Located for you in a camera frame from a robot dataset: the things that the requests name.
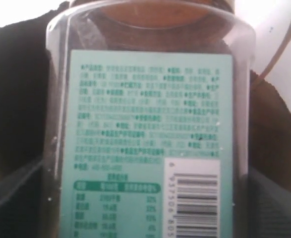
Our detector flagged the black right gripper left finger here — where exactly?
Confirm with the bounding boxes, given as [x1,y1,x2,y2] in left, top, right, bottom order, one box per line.
[0,1,69,238]

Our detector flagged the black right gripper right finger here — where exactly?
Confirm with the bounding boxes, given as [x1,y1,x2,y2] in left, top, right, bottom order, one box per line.
[246,69,291,238]

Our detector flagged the clear jar with gold lid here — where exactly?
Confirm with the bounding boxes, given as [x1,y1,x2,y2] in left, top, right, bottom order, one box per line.
[38,0,255,238]

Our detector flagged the brown paper bag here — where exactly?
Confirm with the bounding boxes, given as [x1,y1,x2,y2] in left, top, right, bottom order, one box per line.
[257,22,291,79]

